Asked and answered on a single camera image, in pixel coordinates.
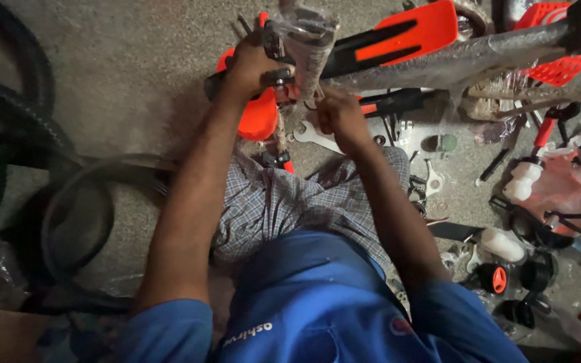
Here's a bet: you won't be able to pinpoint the red-handled pliers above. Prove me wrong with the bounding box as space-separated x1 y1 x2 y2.
531 101 581 152

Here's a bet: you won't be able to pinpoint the clear bag with orange parts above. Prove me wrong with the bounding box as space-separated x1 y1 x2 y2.
520 123 581 239

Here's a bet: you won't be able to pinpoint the plastic-wrapped grey bicycle frame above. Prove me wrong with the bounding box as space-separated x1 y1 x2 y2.
321 0 581 97

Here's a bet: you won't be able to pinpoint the black wire carrier frame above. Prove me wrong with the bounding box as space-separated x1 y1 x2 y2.
489 150 581 249

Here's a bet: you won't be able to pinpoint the black and red brake part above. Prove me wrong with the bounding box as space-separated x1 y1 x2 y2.
262 149 296 175

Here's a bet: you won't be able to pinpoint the bicycle wheel with tyre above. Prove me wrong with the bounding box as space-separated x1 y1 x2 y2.
40 153 181 284

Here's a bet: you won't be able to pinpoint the orange and black chain guard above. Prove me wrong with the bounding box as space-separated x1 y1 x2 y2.
321 0 459 80

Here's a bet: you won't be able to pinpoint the stack of black tyres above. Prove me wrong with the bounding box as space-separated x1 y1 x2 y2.
0 0 87 234

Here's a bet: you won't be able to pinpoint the orange plastic basket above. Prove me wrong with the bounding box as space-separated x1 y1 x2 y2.
514 1 581 87

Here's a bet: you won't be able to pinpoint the black handlebar with brake lever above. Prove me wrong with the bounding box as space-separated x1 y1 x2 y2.
204 15 299 102

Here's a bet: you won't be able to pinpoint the silver flat wrench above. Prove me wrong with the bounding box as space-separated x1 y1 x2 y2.
293 121 346 155

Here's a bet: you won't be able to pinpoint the person's right hand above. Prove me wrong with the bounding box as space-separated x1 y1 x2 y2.
315 88 373 156

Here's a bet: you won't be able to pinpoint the brown cardboard box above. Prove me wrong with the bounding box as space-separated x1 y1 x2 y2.
0 308 56 363

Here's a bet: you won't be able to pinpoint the blue shirt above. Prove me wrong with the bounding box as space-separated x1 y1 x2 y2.
118 230 529 363

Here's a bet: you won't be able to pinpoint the green-capped small container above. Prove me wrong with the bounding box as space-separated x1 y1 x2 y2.
421 133 459 153

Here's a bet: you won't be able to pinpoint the plastic-wrapped bicycle fork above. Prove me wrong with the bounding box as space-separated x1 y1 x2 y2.
273 0 341 100

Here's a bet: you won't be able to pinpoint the orange mudguard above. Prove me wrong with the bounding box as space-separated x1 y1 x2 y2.
216 48 280 142

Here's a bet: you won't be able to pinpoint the silver metal bracket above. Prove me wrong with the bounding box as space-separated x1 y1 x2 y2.
424 158 446 199

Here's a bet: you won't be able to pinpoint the checkered grey cloth garment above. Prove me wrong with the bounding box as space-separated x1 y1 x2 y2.
211 146 412 276

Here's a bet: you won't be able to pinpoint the black and orange small wheel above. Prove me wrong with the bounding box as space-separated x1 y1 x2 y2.
475 262 511 296

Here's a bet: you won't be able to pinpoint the black and orange bar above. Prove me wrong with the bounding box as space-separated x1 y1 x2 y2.
357 88 436 120

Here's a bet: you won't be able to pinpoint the black rod tool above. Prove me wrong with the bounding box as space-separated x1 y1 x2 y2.
475 148 511 186

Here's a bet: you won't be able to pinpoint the person's left hand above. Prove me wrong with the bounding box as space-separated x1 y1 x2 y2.
223 31 297 103

